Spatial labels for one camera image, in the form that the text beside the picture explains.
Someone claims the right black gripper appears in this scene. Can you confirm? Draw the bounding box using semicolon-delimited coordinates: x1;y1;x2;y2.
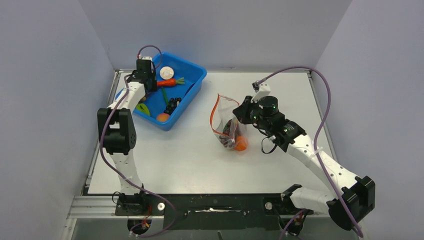
234;96;271;131

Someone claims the orange toy carrot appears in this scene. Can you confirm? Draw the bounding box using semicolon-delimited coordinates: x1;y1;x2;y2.
157;77;185;88

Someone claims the clear zip top bag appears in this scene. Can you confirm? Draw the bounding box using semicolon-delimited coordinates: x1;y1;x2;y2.
209;94;249;152

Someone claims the orange toy tangerine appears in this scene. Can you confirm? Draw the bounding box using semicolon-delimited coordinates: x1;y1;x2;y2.
233;135;249;152

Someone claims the dark toy grape bunch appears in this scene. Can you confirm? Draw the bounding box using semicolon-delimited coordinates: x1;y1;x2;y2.
219;120;240;149

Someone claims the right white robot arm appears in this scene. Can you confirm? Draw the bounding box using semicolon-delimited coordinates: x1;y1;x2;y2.
232;96;376;231

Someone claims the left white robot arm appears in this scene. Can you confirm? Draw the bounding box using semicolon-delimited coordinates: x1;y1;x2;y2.
97;57;158;215

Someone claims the white round toy slice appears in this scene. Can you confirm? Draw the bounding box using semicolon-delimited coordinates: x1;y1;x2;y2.
159;66;175;80

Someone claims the green toy chili pepper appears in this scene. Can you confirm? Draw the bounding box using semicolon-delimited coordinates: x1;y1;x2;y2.
161;87;169;105

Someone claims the green toy leaf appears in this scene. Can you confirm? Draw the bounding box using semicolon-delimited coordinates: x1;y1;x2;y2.
135;103;151;116

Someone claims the blue plastic bin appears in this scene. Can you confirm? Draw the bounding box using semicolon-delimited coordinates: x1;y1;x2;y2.
110;52;207;131

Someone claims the small black toy grape bunch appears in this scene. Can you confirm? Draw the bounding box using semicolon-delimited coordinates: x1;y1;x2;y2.
163;97;182;115

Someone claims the toy peach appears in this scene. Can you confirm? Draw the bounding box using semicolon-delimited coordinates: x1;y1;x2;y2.
156;113;170;123

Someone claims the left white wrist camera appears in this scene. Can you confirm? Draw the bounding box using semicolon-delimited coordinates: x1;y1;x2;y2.
137;56;153;61

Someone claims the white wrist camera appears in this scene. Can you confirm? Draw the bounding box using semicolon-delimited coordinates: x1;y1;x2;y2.
250;82;271;103
137;56;153;61

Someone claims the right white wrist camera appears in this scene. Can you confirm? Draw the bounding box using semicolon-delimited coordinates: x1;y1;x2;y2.
250;82;271;103

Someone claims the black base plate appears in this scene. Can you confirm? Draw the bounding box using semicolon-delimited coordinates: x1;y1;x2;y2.
112;192;299;234

